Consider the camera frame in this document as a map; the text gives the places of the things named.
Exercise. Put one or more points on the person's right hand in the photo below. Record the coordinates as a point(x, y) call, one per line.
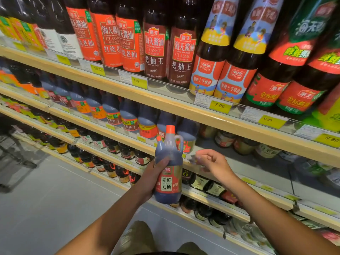
point(219, 164)

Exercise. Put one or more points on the person's left hand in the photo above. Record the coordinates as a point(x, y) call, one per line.
point(148, 183)

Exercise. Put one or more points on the person's right thumb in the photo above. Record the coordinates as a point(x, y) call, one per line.
point(203, 154)

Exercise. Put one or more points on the person's left thumb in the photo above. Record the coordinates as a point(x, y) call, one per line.
point(162, 165)

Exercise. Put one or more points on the orange cap soy sauce jug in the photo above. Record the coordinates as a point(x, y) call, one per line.
point(170, 156)

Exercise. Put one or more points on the person's left forearm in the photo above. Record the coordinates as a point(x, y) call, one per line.
point(106, 225)

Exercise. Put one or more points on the person's right forearm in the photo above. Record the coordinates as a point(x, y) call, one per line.
point(279, 223)

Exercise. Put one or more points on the brown glass jar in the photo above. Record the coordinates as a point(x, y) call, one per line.
point(224, 139)
point(207, 132)
point(244, 146)

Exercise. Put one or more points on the row of small dark bottles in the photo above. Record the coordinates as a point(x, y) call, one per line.
point(111, 146)

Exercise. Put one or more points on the white label glass jar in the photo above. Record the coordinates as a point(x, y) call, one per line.
point(267, 151)

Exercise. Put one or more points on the row of dark sauce jugs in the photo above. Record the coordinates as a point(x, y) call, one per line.
point(111, 108)

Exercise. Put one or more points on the olive trousers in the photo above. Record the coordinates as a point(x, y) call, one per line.
point(138, 239)

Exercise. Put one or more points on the blue yellow label sauce bottle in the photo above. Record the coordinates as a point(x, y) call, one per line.
point(209, 66)
point(239, 76)

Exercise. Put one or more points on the clear plastic food packets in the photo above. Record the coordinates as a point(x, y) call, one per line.
point(249, 233)

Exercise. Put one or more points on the maroon label soy sauce bottle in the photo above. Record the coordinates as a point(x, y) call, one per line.
point(155, 50)
point(182, 58)

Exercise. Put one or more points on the row of round dark bottles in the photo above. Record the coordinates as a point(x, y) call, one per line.
point(59, 144)

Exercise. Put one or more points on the green red label sauce bottle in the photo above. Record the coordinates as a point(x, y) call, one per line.
point(310, 87)
point(276, 76)

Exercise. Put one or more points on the green clear food packets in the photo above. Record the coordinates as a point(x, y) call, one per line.
point(316, 168)

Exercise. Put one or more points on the orange label soy sauce bottle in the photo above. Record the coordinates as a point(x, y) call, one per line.
point(85, 34)
point(131, 45)
point(110, 39)

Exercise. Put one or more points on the yellow green plastic bottle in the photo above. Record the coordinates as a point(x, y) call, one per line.
point(328, 114)

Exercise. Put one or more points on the white label dark bottle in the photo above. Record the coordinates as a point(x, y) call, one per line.
point(69, 45)
point(50, 39)

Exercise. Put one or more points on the row of colourful packets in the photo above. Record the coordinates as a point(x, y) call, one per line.
point(16, 106)

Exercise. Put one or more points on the black shopping cart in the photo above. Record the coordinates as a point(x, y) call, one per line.
point(6, 126)

